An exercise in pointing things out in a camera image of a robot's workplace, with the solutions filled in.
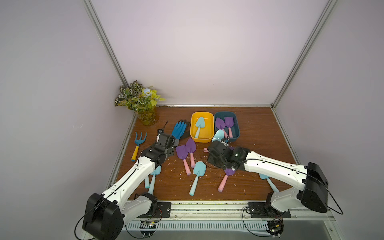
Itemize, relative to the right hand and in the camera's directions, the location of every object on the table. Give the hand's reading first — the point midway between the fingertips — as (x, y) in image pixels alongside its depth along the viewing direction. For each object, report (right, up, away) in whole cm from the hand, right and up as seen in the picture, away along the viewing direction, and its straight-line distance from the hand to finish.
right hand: (207, 154), depth 78 cm
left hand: (-22, +3, +6) cm, 23 cm away
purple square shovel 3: (+13, -12, +8) cm, 20 cm away
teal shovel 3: (-29, -12, +8) cm, 33 cm away
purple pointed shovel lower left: (-9, +1, +18) cm, 20 cm away
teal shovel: (-3, +16, +31) cm, 35 cm away
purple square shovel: (+19, +16, +31) cm, 40 cm away
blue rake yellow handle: (-46, +3, +23) cm, 52 cm away
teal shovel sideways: (+7, +10, +4) cm, 13 cm away
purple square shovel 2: (-14, -3, +16) cm, 22 cm away
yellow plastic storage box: (+1, +8, +27) cm, 28 cm away
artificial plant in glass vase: (-43, +32, +20) cm, 57 cm away
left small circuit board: (-30, -33, -5) cm, 45 cm away
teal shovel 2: (-4, -11, +9) cm, 15 cm away
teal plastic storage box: (+22, +12, +25) cm, 36 cm away
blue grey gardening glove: (-19, +11, +27) cm, 34 cm away
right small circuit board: (+32, -33, -7) cm, 47 cm away
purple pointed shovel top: (+12, +15, +30) cm, 35 cm away
